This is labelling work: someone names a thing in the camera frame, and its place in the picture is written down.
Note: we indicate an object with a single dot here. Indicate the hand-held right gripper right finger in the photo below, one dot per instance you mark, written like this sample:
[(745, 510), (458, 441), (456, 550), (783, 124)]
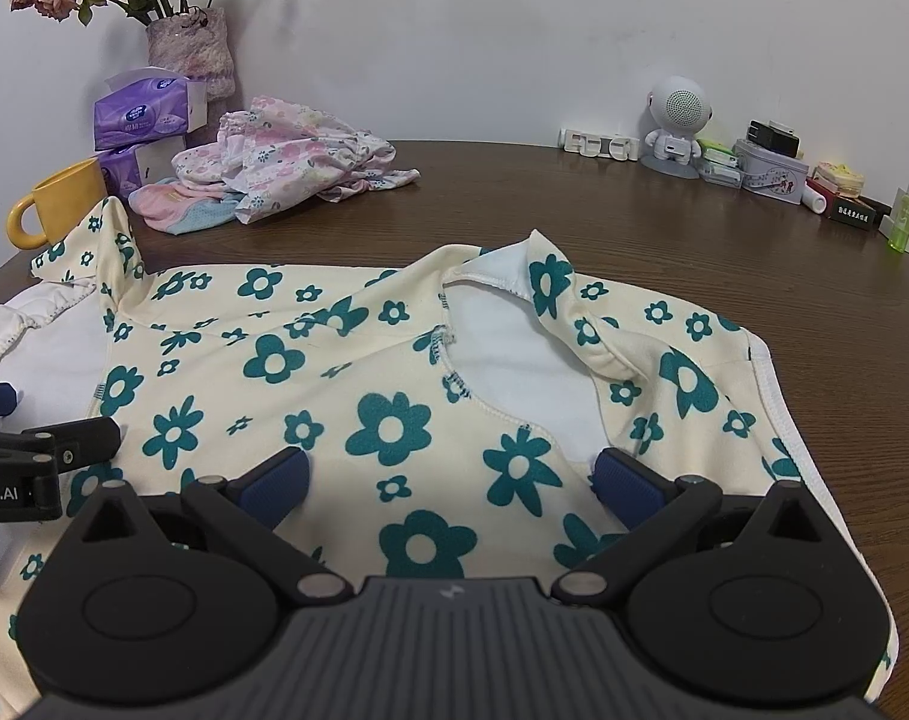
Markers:
[(628, 485)]

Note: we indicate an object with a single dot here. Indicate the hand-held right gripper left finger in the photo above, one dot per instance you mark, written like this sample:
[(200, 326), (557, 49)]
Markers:
[(278, 485)]

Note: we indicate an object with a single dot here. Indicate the cream green-flowered garment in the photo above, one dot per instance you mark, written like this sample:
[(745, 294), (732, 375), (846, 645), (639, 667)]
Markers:
[(334, 382)]

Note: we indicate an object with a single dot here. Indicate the yellow mug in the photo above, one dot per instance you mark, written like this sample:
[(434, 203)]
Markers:
[(68, 199)]

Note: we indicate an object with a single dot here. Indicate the pink and blue garment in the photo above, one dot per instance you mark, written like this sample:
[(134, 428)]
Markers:
[(177, 210)]

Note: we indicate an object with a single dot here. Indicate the purple tissue pack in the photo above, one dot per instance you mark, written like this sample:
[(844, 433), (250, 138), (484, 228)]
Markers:
[(132, 165), (139, 116)]

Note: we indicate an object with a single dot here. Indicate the pink floral garment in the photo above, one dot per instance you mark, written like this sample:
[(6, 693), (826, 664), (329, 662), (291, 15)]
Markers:
[(297, 150)]

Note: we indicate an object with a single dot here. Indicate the green and white packets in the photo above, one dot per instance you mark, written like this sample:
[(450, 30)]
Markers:
[(718, 161)]

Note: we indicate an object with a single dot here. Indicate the white and red tube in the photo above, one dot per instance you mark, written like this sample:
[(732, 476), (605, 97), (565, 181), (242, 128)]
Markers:
[(814, 199)]

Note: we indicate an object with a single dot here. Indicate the black box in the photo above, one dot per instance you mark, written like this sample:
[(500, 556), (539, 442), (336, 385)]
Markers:
[(859, 210)]

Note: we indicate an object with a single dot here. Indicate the yellow and pink box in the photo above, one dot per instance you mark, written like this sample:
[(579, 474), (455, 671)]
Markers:
[(840, 178)]

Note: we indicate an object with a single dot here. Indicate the black charger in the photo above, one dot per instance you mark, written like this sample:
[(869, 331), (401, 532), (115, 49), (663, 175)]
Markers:
[(773, 136)]

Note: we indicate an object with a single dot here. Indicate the green bottle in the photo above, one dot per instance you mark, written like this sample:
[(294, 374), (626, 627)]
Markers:
[(902, 225)]

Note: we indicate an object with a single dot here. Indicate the white robot speaker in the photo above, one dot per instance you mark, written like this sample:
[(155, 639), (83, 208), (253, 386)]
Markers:
[(679, 105)]

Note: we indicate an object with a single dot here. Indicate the purple fuzzy vase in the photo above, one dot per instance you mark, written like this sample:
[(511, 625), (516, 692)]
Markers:
[(192, 49)]

